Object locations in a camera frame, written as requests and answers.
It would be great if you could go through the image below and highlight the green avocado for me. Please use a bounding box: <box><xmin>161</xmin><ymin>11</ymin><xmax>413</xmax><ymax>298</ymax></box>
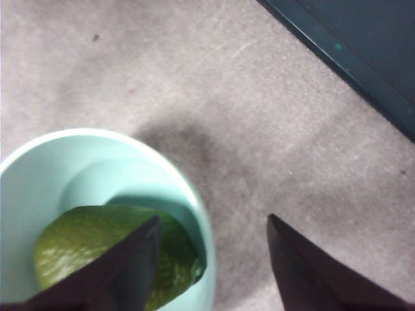
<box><xmin>32</xmin><ymin>204</ymin><xmax>206</xmax><ymax>311</ymax></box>

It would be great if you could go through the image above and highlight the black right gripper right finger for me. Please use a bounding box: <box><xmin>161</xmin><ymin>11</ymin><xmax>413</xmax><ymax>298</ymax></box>
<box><xmin>267</xmin><ymin>213</ymin><xmax>415</xmax><ymax>311</ymax></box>

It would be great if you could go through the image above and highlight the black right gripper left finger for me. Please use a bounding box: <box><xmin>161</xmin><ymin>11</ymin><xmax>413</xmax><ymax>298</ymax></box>
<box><xmin>0</xmin><ymin>215</ymin><xmax>162</xmax><ymax>311</ymax></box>

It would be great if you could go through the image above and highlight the teal bowl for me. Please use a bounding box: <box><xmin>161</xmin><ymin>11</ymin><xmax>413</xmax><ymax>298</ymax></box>
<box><xmin>0</xmin><ymin>128</ymin><xmax>217</xmax><ymax>311</ymax></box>

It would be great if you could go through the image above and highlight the black rectangular tray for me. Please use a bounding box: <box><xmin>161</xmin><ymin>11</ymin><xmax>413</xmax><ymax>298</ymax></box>
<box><xmin>255</xmin><ymin>0</ymin><xmax>415</xmax><ymax>144</ymax></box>

